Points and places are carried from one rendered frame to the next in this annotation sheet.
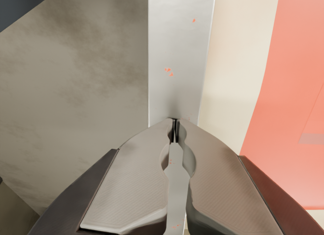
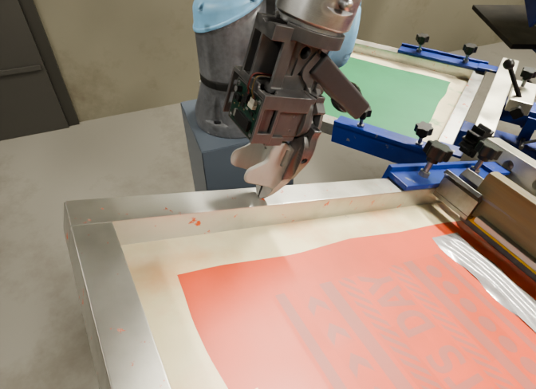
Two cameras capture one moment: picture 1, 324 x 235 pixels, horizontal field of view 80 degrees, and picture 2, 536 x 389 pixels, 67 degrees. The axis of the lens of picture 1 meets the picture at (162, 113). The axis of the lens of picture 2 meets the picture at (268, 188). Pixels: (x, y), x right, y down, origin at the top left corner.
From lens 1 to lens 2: 0.50 m
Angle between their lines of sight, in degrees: 77
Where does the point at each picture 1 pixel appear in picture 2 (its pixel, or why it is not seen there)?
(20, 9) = not seen: hidden behind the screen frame
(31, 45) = (25, 301)
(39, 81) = not seen: outside the picture
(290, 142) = (271, 289)
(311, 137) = (285, 301)
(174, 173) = (226, 201)
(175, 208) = (191, 206)
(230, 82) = (283, 239)
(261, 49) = (308, 246)
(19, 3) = not seen: hidden behind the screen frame
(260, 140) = (260, 270)
